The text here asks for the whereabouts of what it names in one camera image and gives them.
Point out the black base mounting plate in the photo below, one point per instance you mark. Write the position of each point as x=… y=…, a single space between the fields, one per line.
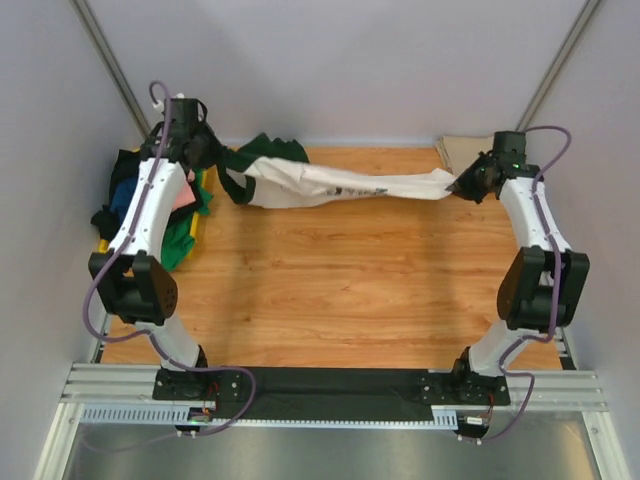
x=331 y=394

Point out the blue t-shirt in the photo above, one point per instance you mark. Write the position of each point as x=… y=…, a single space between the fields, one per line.
x=122 y=196

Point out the folded beige t-shirt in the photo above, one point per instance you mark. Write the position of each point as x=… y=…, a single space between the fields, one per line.
x=458 y=153

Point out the bright green t-shirt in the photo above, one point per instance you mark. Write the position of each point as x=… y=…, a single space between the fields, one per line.
x=179 y=238

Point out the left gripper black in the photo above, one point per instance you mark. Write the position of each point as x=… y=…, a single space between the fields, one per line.
x=217 y=151

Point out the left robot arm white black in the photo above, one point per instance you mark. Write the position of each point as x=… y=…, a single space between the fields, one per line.
x=129 y=278

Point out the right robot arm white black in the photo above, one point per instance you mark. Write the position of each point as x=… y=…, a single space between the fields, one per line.
x=542 y=287

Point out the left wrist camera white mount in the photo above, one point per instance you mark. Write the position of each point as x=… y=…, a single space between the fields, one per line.
x=159 y=105

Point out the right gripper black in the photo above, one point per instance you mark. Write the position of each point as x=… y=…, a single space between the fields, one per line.
x=461 y=186

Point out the yellow plastic bin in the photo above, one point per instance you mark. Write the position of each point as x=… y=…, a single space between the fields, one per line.
x=197 y=215

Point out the green and white raglan t-shirt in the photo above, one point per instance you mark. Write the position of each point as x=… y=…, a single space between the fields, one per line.
x=278 y=174

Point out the pink t-shirt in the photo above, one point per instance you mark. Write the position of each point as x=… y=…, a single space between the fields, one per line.
x=185 y=197

